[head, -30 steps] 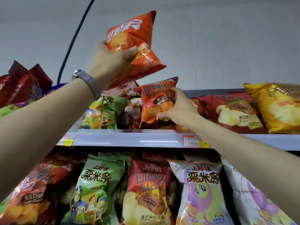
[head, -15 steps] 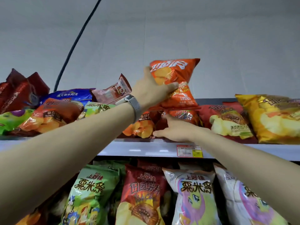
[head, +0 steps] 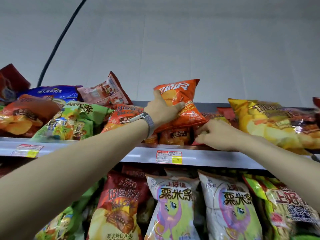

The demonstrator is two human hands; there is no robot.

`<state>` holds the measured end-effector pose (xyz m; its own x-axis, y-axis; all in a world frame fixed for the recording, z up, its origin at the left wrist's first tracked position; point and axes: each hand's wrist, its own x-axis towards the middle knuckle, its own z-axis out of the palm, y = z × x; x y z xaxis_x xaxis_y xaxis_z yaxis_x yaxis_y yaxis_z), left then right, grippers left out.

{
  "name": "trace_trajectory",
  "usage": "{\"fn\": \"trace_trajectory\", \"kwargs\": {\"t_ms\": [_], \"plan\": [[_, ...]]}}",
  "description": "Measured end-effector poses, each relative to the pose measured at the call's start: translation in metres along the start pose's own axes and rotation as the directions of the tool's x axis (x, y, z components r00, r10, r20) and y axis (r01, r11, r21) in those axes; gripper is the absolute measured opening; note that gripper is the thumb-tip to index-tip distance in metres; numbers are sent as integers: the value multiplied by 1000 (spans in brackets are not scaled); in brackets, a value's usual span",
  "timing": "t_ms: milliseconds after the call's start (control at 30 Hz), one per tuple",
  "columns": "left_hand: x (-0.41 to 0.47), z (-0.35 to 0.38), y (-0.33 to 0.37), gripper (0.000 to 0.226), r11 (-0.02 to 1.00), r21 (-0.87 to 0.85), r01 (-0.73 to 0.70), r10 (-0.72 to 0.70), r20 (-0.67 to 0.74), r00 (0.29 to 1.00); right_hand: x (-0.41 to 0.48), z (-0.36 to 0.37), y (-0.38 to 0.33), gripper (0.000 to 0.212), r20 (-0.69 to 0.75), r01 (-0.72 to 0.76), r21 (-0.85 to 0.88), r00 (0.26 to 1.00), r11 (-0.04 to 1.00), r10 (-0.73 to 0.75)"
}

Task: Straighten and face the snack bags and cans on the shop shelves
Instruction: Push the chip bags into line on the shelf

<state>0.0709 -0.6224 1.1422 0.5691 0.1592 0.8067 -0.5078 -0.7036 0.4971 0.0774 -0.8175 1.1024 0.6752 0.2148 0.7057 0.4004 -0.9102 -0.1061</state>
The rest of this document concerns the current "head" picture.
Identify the person's left hand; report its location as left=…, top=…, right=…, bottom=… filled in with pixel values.
left=144, top=90, right=186, bottom=129

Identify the person's right hand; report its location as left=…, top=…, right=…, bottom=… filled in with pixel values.
left=194, top=119, right=247, bottom=152

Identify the grey store shelving unit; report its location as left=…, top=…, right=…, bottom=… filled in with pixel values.
left=0, top=100, right=320, bottom=171

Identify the orange chicken flavour chip bag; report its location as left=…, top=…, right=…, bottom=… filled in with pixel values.
left=153, top=78, right=210, bottom=133

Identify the red white pouch snack bag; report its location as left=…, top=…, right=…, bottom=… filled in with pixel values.
left=77, top=71, right=133, bottom=107

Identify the green prawn cracker bag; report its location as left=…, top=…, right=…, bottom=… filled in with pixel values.
left=242, top=173, right=320, bottom=240

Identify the person's right forearm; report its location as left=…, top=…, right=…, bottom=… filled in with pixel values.
left=235, top=135, right=320, bottom=213

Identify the person's left forearm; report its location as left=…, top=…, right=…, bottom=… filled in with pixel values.
left=0, top=120, right=150, bottom=240

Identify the smartwatch with grey band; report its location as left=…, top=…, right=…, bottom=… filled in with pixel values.
left=129, top=112, right=155, bottom=139

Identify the red yellow price tag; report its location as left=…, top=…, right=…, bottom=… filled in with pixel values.
left=156, top=150, right=183, bottom=165
left=11, top=144, right=44, bottom=159

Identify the black wall cable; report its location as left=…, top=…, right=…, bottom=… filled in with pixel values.
left=37, top=0, right=90, bottom=87

